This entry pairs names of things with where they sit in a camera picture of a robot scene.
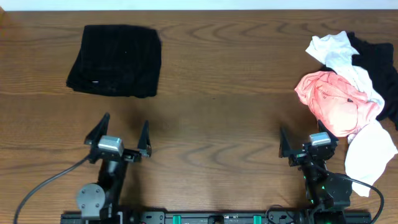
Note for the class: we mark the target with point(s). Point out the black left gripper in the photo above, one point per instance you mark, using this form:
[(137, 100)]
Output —
[(143, 150)]

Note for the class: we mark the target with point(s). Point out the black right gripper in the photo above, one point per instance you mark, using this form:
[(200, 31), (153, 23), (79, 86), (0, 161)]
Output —
[(286, 151)]

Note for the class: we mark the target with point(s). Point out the black sparkly cardigan pearl buttons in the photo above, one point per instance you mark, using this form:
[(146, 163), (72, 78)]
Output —
[(117, 60)]

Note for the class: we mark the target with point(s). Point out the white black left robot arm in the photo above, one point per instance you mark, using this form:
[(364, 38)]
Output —
[(100, 200)]

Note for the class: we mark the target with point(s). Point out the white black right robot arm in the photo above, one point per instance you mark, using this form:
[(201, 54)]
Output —
[(323, 187)]

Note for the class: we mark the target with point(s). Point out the pink crumpled shirt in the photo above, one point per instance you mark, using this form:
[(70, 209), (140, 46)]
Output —
[(339, 105)]

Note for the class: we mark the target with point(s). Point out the white crumpled shirt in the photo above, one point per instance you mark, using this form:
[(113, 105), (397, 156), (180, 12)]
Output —
[(368, 154)]

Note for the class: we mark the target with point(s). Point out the black crumpled garment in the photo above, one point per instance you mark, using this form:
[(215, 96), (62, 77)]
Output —
[(368, 67)]

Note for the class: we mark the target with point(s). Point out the black mounting rail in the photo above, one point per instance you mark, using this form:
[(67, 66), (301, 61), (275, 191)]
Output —
[(270, 216)]

